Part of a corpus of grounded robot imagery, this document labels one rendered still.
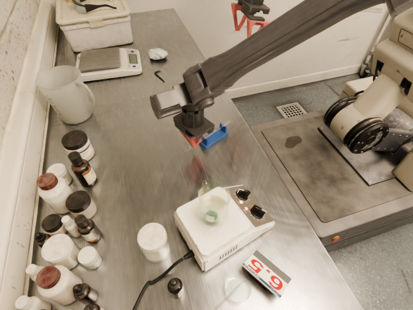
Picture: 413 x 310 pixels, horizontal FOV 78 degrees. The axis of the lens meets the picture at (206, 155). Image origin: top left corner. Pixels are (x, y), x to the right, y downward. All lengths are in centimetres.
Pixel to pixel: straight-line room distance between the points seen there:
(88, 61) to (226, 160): 72
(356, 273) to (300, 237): 92
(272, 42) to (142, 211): 48
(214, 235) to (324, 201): 77
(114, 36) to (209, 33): 74
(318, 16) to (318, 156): 100
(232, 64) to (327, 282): 48
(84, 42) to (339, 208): 133
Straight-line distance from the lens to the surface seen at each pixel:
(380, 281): 161
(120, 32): 135
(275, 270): 62
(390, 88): 120
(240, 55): 49
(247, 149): 79
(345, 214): 124
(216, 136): 81
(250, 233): 57
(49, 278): 57
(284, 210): 69
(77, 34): 135
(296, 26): 46
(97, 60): 119
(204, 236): 54
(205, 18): 184
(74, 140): 80
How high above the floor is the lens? 133
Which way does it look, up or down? 49 degrees down
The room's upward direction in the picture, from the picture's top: straight up
